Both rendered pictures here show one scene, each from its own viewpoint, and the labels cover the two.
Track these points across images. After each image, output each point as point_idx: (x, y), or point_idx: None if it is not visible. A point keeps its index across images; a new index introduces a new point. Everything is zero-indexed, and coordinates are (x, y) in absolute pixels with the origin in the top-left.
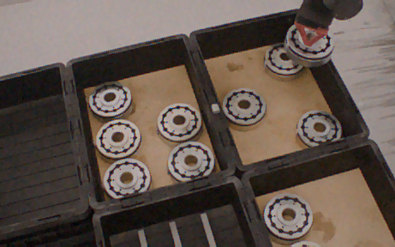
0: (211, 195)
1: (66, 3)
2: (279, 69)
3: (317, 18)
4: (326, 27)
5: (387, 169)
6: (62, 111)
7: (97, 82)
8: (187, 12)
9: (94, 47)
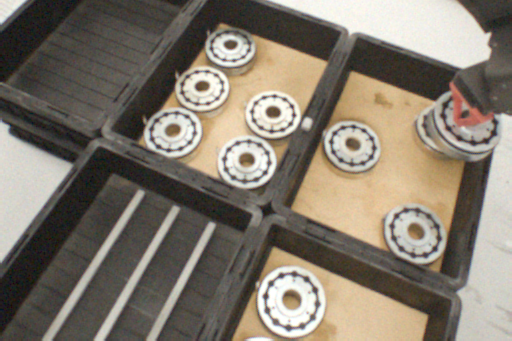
0: (226, 210)
1: None
2: (427, 135)
3: (480, 93)
4: (485, 112)
5: None
6: None
7: (236, 25)
8: (395, 22)
9: None
